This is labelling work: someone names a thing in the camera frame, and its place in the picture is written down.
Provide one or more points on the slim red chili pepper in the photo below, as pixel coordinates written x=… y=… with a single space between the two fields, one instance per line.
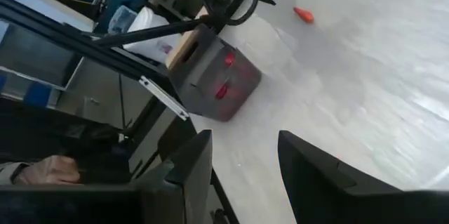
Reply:
x=303 y=15

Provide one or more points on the white plastic bucket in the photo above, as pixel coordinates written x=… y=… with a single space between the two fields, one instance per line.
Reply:
x=147 y=20

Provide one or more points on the person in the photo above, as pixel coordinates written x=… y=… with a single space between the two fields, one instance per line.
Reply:
x=52 y=132

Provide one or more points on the grey metal cabinet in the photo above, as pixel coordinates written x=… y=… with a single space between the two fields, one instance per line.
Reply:
x=94 y=94

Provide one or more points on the clear plastic container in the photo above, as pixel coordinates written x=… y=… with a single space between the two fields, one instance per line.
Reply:
x=121 y=18

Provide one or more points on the grey plastic basket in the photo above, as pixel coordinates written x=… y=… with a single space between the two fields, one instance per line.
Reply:
x=210 y=106

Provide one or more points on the person's hand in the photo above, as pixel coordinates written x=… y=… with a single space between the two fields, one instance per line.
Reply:
x=49 y=171

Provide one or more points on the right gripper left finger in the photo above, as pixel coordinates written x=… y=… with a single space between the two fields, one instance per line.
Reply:
x=189 y=189

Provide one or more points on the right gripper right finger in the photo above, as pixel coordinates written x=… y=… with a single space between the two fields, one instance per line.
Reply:
x=322 y=189

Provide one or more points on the wooden base board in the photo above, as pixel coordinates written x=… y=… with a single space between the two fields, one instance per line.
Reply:
x=182 y=46

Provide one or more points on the silver metal bracket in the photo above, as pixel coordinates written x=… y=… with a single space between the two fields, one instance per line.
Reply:
x=163 y=97

